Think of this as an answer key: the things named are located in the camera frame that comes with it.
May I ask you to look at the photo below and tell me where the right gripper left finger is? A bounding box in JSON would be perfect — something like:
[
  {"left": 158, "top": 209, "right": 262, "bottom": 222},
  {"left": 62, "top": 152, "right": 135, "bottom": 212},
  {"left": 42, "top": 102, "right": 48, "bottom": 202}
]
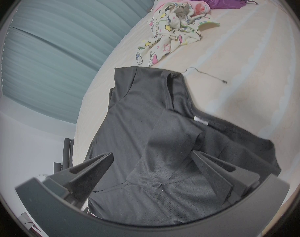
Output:
[{"left": 42, "top": 152, "right": 114, "bottom": 203}]

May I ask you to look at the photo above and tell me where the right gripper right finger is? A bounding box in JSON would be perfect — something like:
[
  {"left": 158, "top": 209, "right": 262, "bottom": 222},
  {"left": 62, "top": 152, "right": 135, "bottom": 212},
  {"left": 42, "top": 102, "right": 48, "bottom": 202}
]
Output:
[{"left": 191, "top": 151, "right": 261, "bottom": 204}]

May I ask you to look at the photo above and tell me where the black T-shirt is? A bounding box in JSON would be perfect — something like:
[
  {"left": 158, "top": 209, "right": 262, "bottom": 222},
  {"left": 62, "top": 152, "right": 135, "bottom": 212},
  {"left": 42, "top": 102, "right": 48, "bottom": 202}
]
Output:
[{"left": 84, "top": 66, "right": 282, "bottom": 227}]

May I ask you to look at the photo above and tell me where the bed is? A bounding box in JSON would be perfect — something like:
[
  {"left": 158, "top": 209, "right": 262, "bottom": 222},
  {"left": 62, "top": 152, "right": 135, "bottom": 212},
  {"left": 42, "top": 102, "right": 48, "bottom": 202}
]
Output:
[{"left": 75, "top": 0, "right": 300, "bottom": 207}]

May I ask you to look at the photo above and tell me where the dark grey chest of drawers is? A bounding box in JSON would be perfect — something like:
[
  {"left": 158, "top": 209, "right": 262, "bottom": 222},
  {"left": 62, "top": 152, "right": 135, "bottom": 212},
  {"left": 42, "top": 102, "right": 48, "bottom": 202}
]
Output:
[{"left": 63, "top": 138, "right": 74, "bottom": 168}]

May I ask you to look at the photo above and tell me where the white printed garment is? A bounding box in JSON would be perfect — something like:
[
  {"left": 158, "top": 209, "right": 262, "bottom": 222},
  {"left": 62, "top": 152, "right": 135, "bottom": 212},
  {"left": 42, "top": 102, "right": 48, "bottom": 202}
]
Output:
[{"left": 136, "top": 4, "right": 220, "bottom": 66}]

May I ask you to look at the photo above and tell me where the pink garment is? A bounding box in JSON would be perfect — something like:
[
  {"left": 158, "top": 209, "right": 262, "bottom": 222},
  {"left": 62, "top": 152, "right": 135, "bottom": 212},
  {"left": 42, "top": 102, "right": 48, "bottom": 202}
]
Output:
[{"left": 152, "top": 0, "right": 211, "bottom": 18}]

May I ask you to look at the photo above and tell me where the purple garment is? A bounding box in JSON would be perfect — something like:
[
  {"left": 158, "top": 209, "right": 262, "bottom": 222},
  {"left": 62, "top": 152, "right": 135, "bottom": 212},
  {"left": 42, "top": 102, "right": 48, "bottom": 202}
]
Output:
[{"left": 183, "top": 0, "right": 258, "bottom": 10}]

